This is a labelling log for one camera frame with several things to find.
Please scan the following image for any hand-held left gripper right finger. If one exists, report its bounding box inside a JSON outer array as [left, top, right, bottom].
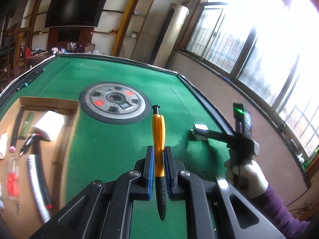
[[163, 146, 287, 239]]

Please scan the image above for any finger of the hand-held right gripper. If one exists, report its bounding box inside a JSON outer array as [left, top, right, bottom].
[[190, 127, 236, 146]]

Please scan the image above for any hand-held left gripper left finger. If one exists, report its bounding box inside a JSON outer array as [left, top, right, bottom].
[[30, 146, 156, 239]]

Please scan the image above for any silver metal block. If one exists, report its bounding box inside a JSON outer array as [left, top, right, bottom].
[[190, 123, 210, 141]]

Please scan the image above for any orange pen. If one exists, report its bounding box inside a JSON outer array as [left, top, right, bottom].
[[151, 104, 166, 221]]

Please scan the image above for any cardboard box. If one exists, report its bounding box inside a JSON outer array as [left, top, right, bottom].
[[0, 96, 82, 239]]

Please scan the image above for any black marker pen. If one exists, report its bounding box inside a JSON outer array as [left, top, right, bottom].
[[26, 154, 54, 224]]

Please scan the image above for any clear black ballpoint pen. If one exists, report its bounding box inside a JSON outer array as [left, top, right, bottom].
[[19, 133, 38, 155]]

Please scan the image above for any plastic bag of red pins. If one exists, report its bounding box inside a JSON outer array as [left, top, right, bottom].
[[6, 154, 21, 201]]

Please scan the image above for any white eraser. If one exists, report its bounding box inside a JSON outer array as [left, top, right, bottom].
[[0, 133, 9, 160]]

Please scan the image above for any person's right forearm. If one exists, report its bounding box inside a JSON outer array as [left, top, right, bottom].
[[249, 184, 312, 239]]

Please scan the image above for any person's right hand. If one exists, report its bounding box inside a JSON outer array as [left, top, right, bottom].
[[223, 159, 269, 200]]

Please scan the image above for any round mahjong table console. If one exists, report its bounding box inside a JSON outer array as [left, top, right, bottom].
[[79, 81, 152, 125]]

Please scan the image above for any window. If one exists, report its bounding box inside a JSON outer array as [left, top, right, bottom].
[[184, 0, 319, 166]]

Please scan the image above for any standing air conditioner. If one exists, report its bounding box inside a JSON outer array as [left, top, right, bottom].
[[149, 2, 190, 69]]

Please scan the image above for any white power adapter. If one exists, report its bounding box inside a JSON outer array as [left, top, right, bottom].
[[33, 110, 65, 142]]

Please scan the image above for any green tube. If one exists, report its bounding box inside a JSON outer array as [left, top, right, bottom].
[[18, 112, 35, 140]]

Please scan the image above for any thin black pen pink cap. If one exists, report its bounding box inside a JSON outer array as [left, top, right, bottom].
[[9, 106, 25, 153]]

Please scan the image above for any yellow beam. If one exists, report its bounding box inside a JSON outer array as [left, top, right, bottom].
[[110, 0, 148, 57]]

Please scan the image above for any wooden chair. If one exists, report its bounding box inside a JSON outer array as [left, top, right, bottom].
[[7, 27, 33, 78]]

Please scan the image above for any wall television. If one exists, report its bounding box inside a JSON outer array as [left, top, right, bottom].
[[44, 0, 108, 29]]

